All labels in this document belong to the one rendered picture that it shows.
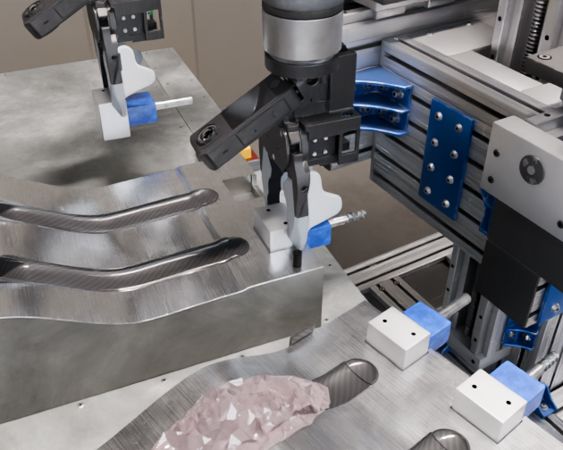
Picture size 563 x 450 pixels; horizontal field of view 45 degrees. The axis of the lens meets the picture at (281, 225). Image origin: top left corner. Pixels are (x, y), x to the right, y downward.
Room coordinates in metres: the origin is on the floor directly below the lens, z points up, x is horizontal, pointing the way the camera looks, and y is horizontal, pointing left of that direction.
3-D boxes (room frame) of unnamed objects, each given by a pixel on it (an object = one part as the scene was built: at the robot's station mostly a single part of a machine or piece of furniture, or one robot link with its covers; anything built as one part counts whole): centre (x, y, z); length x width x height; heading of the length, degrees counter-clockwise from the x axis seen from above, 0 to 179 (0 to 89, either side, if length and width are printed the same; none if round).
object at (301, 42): (0.63, -0.02, 1.12); 0.08 x 0.08 x 0.05
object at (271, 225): (0.63, -0.04, 0.89); 0.13 x 0.05 x 0.05; 113
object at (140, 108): (0.86, 0.19, 0.93); 0.13 x 0.05 x 0.05; 113
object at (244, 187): (0.72, 0.04, 0.87); 0.05 x 0.05 x 0.04; 23
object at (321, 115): (0.63, -0.03, 1.04); 0.09 x 0.08 x 0.12; 113
